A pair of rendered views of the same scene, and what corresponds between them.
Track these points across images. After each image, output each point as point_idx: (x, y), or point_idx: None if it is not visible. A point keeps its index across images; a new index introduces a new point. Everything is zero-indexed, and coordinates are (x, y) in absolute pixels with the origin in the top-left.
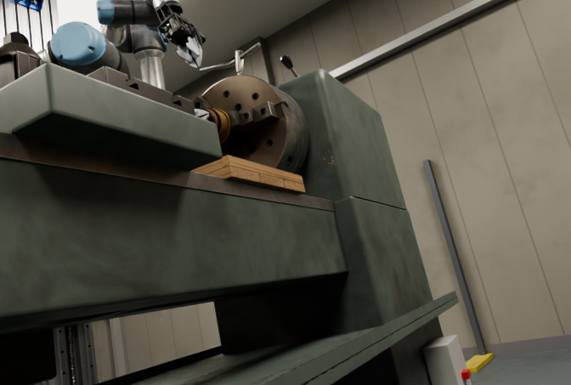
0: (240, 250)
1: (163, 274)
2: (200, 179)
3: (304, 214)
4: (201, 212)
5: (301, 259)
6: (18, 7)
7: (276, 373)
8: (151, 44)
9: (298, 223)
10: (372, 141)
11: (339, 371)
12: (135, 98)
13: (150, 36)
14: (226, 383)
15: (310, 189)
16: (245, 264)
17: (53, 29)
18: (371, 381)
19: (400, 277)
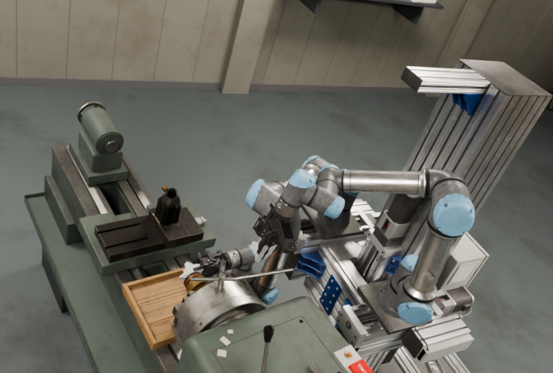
0: (122, 310)
1: (104, 281)
2: (117, 277)
3: (153, 356)
4: (115, 285)
5: (142, 357)
6: (455, 106)
7: (110, 340)
8: (429, 218)
9: (147, 351)
10: None
11: (85, 349)
12: (87, 238)
13: (432, 210)
14: (125, 330)
15: None
16: (122, 315)
17: (474, 137)
18: None
19: None
